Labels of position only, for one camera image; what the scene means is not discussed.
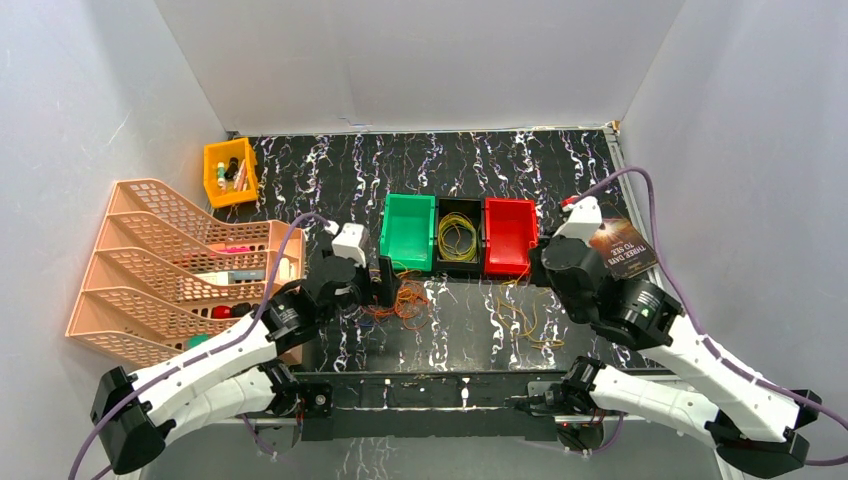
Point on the aluminium table frame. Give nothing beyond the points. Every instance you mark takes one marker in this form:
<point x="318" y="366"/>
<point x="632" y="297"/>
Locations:
<point x="419" y="287"/>

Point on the green plastic bin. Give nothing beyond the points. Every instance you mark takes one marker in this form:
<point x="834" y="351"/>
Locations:
<point x="408" y="231"/>

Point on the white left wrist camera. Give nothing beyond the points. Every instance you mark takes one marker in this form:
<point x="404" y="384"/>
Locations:
<point x="351" y="242"/>

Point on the dark paperback book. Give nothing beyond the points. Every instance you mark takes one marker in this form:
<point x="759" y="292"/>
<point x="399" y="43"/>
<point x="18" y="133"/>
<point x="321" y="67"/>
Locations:
<point x="625" y="251"/>

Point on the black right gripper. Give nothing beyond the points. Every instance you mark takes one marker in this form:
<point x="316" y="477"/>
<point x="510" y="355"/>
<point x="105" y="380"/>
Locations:
<point x="535" y="274"/>

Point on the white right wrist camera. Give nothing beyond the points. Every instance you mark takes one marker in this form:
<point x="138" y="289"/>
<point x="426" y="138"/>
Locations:
<point x="583" y="218"/>

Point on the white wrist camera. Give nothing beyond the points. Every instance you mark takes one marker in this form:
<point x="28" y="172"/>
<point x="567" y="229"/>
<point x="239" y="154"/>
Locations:
<point x="583" y="218"/>
<point x="351" y="242"/>

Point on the peach plastic file rack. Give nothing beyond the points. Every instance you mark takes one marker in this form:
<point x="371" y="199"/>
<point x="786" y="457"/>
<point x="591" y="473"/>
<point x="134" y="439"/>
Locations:
<point x="163" y="270"/>

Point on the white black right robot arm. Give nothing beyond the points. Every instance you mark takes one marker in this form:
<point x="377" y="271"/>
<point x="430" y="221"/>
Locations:
<point x="750" y="427"/>

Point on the green capped pink bottle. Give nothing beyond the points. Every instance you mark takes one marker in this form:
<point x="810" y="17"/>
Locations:
<point x="195" y="341"/>

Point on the yellow plastic bin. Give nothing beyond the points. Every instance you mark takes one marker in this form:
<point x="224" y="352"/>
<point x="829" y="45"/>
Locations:
<point x="229" y="173"/>

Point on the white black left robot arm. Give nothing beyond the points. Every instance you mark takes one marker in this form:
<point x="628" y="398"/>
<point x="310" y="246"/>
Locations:
<point x="136" y="415"/>

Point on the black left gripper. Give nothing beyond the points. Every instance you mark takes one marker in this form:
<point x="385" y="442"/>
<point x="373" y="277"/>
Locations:
<point x="384" y="282"/>

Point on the red plastic bin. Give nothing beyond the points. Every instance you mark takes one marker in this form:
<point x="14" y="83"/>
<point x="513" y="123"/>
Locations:
<point x="510" y="231"/>

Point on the black plastic bin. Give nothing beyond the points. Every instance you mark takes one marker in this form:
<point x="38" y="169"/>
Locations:
<point x="459" y="245"/>

